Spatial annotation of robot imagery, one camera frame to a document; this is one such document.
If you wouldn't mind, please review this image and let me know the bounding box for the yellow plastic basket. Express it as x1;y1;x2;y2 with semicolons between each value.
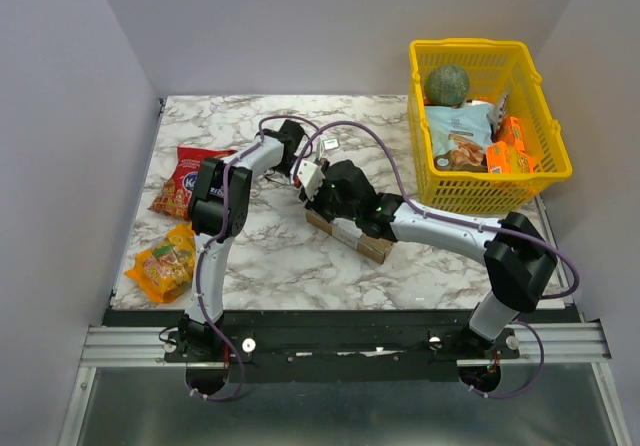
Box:
408;38;573;215

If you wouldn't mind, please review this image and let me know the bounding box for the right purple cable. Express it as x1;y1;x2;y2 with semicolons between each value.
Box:
294;120;582;400

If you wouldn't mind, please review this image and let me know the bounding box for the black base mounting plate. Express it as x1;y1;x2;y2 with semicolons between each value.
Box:
164;310;520;383

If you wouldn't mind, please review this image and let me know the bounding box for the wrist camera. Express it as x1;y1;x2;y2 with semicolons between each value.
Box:
294;160;325;201
317;137;340;158

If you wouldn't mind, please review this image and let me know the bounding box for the orange candy box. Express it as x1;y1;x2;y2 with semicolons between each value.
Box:
496;115;526;152
486;141;535;174

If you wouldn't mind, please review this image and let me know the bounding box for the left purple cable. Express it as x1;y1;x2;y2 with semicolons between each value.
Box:
187;115;321;401

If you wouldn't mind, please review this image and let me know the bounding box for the silver foil packet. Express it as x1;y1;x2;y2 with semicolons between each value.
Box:
487;91;510;130

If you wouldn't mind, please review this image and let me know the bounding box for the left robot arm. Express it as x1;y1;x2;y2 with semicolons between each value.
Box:
178;115;314;361

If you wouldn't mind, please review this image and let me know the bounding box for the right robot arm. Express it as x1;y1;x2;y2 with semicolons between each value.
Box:
294;160;557;358

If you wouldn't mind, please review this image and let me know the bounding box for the purple cable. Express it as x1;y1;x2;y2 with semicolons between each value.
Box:
294;120;582;400
187;115;321;401

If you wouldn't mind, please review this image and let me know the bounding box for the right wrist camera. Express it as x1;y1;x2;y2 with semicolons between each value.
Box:
294;160;325;201

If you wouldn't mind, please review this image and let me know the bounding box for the orange gummy candy bag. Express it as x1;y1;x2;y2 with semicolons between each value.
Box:
124;224;196;304

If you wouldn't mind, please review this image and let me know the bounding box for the red snack bag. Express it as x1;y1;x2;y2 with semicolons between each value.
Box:
149;146;236;220

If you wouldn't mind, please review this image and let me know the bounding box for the brown cardboard express box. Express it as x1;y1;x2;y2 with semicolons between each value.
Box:
305;210;393;264

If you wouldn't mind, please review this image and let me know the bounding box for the green melon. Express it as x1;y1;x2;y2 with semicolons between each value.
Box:
424;64;470;107

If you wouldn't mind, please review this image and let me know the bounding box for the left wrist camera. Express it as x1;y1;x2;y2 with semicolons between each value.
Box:
317;137;340;158

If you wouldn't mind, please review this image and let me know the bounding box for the light blue snack bag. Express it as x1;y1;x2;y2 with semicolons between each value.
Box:
425;102;492;173

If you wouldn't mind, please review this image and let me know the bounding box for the aluminium rail frame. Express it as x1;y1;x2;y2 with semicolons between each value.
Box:
80;310;611;367

